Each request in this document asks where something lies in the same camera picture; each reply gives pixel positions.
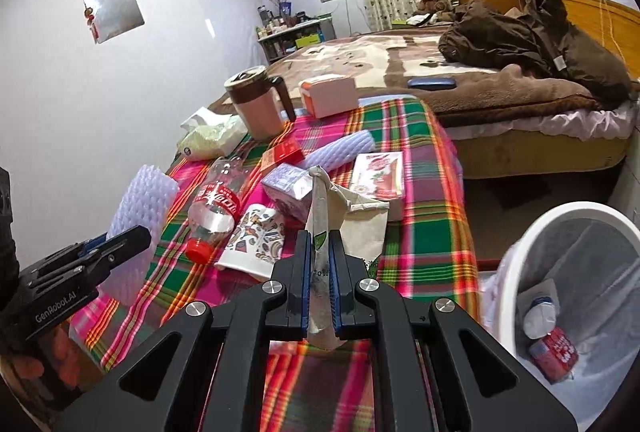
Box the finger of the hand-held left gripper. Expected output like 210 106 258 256
75 235 109 256
20 225 152 309

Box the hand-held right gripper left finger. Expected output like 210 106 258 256
55 228 313 432

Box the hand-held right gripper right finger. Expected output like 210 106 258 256
327 228 578 432

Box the large white foam net sleeve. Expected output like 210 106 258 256
100 165 180 308

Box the beige paper bag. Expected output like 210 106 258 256
305 165 390 352

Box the red and white carton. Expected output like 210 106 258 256
347 151 405 223

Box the red and pink medicine box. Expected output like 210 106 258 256
262 135 303 166

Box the white trash bin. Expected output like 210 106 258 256
492 201 640 432

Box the person's left hand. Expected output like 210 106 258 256
0 354 47 383

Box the patterned paper cup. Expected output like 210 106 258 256
215 205 291 283

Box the purple carton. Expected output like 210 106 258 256
261 162 321 225

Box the clear bottle with red label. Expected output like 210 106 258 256
186 157 256 263

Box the plaid tablecloth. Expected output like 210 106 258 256
67 95 481 432

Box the soft tissue pack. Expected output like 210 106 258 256
177 107 248 161

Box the small white foam net sleeve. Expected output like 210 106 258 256
306 129 376 169

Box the brown lidded mug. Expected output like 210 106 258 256
223 67 297 142

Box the orange and white box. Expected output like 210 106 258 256
299 74 361 119

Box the crumpled white bottle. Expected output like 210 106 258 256
517 295 558 339

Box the dark blue phone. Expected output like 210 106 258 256
407 76 457 90

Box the red hanging charm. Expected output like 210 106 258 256
84 5 101 44

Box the silver foil sheet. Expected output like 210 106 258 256
82 0 146 44

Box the crushed red carton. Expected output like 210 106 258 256
529 327 580 385

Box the yellow bed base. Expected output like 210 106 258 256
452 125 631 180

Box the brown printed blanket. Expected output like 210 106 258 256
207 25 608 128

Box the low shelf unit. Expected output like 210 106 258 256
257 12 336 63

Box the row of small bottles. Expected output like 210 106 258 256
256 5 321 38

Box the white plastic bin liner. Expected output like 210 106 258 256
480 217 640 432

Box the pink bed sheet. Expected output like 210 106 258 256
440 102 640 143

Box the brown jacket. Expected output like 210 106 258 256
439 0 636 108

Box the wooden headboard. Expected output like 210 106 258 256
560 0 640 83

